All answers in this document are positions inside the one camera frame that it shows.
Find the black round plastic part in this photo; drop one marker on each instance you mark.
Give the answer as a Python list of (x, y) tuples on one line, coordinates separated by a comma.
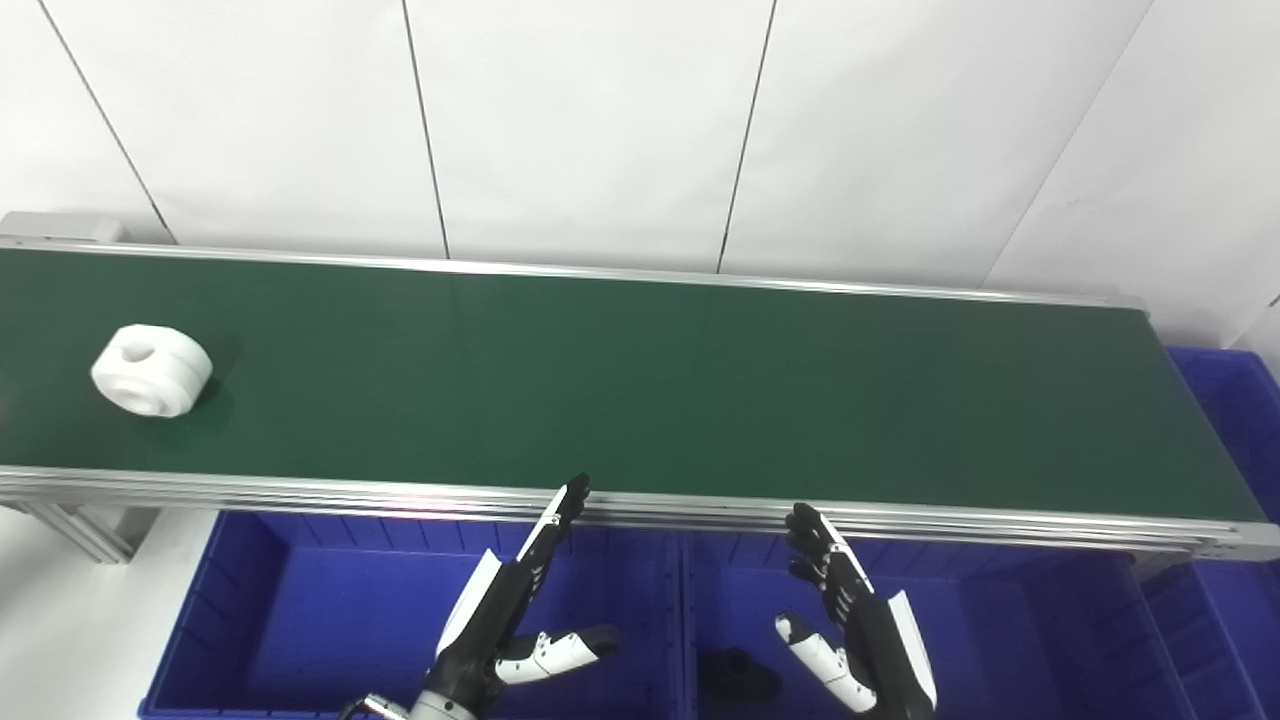
[(738, 676)]

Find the green conveyor belt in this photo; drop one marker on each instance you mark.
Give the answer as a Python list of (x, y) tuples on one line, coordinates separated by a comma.
[(650, 390), (300, 490)]

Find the grey conveyor end housing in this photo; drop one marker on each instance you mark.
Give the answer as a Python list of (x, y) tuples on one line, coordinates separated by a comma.
[(60, 227)]

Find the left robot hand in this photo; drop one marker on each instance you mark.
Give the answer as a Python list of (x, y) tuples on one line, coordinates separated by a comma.
[(500, 605)]

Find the white round plastic part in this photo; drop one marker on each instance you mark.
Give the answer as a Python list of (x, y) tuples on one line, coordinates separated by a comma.
[(150, 370)]

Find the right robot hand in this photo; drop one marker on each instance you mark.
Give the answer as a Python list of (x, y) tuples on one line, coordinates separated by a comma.
[(870, 620)]

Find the aluminium conveyor leg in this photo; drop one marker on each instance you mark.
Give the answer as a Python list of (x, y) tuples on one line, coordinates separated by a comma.
[(95, 530)]

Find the blue plastic bin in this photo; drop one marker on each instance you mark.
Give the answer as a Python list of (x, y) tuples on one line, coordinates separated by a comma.
[(1000, 640), (330, 620), (1235, 410)]

